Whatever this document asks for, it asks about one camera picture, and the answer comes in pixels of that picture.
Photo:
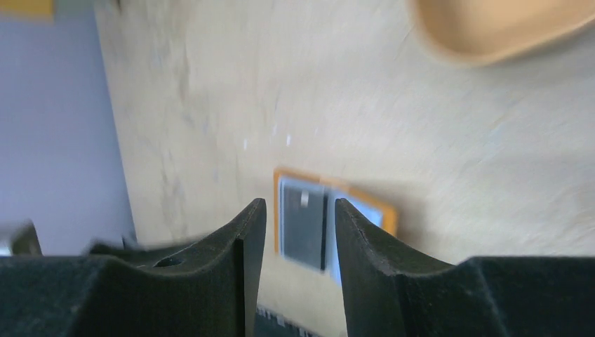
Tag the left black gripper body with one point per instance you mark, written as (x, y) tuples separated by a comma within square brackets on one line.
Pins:
[(130, 246)]

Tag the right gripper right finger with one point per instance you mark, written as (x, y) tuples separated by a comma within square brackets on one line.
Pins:
[(392, 289)]

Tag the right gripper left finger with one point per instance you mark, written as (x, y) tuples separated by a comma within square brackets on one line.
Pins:
[(207, 287)]

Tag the white round mini drawer chest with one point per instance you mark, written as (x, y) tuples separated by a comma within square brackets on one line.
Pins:
[(50, 10)]

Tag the orange oval tray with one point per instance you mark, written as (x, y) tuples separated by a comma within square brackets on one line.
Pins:
[(479, 33)]

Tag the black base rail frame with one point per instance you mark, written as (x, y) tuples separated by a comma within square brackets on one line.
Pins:
[(271, 324)]

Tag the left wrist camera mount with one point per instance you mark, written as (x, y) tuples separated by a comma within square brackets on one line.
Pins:
[(19, 238)]

